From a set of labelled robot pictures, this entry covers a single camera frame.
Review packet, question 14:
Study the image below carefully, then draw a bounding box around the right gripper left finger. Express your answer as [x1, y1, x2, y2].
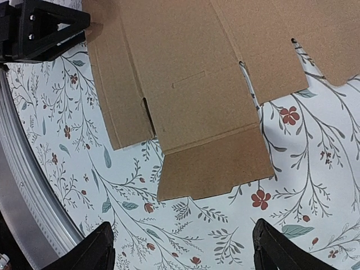
[57, 222, 115, 270]

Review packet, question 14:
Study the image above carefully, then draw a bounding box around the brown cardboard box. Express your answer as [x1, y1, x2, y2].
[82, 1, 359, 201]

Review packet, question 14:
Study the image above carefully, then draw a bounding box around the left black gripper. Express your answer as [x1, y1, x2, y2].
[1, 1, 91, 62]

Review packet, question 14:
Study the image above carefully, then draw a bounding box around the floral patterned table mat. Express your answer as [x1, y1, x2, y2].
[7, 29, 359, 269]

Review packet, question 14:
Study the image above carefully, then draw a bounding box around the aluminium front rail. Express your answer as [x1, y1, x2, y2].
[1, 70, 84, 269]

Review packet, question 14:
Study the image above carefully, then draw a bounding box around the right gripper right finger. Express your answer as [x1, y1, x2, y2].
[253, 218, 331, 270]

